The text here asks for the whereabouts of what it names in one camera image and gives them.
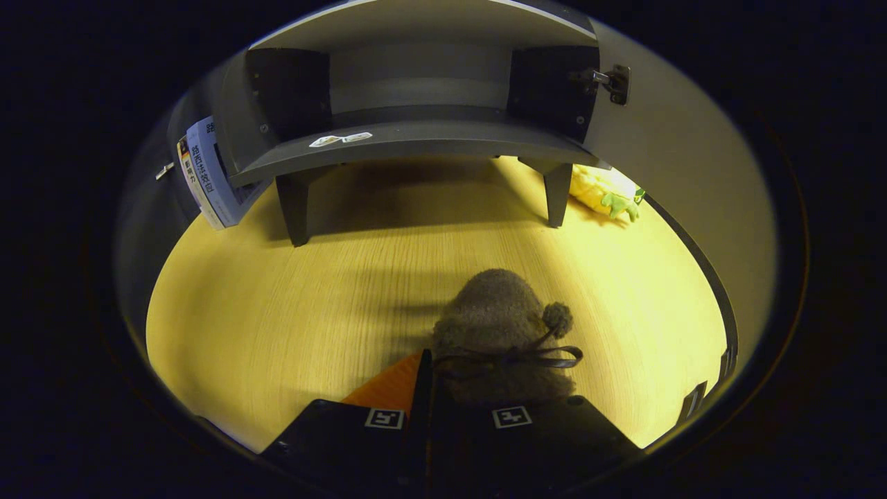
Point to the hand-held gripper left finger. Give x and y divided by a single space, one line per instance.
332 436

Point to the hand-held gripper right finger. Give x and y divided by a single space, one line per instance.
547 447

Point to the brown fuzzy shoe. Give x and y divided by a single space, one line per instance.
495 319

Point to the grey shoe cabinet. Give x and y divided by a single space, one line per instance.
416 138

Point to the metal door hinge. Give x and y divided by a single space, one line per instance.
613 82

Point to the yellow plush toy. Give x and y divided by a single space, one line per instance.
596 190

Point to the black backdrop cloth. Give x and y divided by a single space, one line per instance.
149 215

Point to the stack of books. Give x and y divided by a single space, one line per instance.
208 173

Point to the silver clip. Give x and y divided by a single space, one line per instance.
165 170

